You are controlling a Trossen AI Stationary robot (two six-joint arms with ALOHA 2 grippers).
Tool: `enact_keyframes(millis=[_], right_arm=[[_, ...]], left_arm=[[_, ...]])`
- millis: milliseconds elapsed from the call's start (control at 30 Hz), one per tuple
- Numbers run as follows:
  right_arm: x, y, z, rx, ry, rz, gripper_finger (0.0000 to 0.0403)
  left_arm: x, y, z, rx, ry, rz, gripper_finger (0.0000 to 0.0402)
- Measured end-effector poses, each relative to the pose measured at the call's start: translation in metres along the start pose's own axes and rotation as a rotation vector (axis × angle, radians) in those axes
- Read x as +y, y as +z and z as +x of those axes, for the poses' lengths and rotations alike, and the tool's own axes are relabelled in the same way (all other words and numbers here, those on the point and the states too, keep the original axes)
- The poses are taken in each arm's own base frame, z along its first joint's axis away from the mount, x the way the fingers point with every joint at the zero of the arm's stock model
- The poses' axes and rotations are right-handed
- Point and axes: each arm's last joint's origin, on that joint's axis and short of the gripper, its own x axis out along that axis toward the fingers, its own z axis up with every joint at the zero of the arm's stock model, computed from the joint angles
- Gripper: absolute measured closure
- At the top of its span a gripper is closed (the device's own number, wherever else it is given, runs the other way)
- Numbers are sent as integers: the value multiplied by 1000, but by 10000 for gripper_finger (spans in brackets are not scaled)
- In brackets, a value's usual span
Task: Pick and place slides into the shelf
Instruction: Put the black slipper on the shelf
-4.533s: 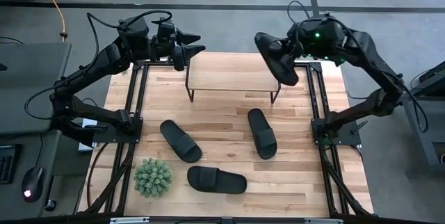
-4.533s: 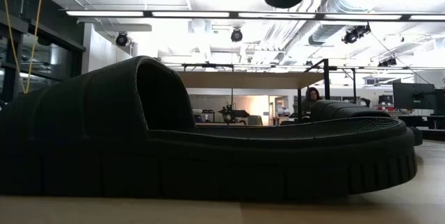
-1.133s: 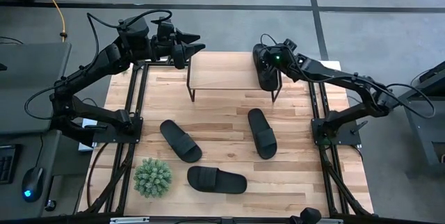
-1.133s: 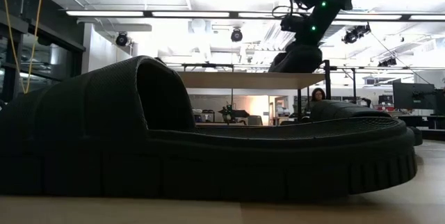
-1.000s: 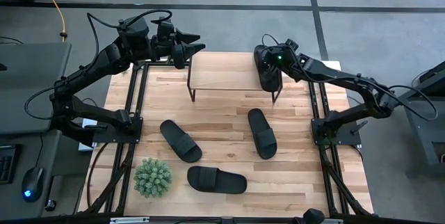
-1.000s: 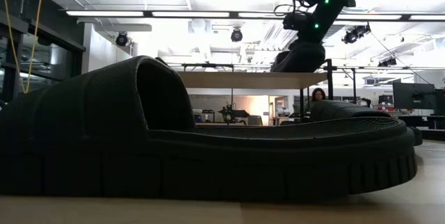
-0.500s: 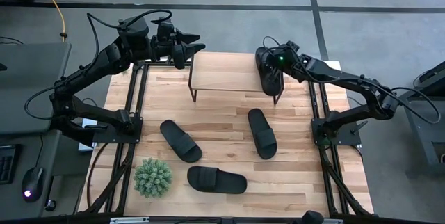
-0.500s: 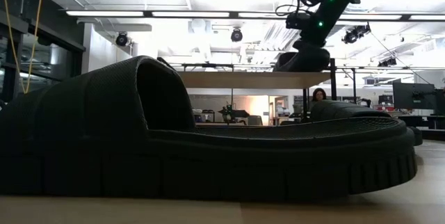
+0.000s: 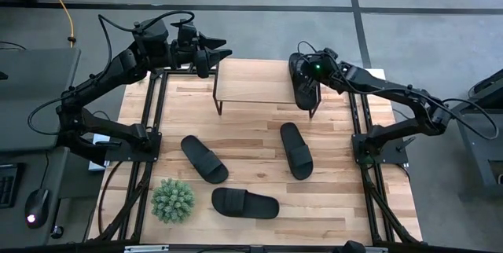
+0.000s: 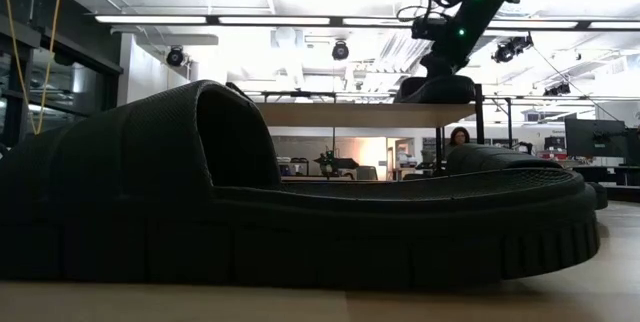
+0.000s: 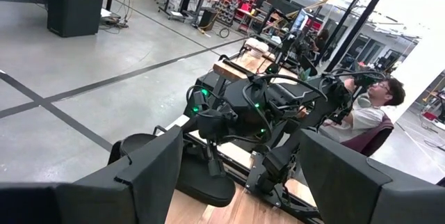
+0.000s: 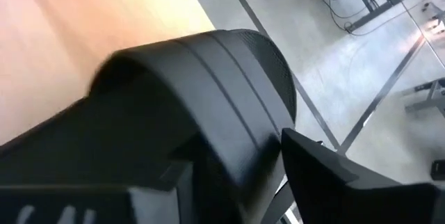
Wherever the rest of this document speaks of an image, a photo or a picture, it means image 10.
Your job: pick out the black rubber slide sandal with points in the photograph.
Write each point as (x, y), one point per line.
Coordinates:
(450, 91)
(150, 187)
(490, 157)

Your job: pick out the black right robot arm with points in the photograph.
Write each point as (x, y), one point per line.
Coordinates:
(480, 12)

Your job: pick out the wooden shelf black metal legs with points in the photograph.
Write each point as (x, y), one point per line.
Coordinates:
(350, 114)

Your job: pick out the black ceiling spotlight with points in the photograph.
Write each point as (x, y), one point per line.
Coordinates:
(556, 89)
(340, 50)
(510, 48)
(175, 56)

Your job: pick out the person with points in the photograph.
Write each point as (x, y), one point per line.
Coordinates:
(458, 137)

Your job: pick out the small black box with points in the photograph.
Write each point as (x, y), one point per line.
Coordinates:
(554, 143)

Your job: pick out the grey office chair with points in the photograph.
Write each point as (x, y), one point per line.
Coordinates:
(366, 173)

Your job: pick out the red box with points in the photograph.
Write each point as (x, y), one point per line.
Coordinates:
(552, 154)

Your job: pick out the black computer monitor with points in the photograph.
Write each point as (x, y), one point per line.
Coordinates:
(595, 137)

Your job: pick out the long overhead light bar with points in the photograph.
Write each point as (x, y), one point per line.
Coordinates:
(275, 20)

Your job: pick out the dark background desk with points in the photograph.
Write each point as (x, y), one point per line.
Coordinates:
(605, 174)

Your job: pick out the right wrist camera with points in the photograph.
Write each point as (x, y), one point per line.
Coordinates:
(430, 28)

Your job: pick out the black aluminium table frame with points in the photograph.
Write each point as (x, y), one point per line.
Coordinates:
(622, 193)

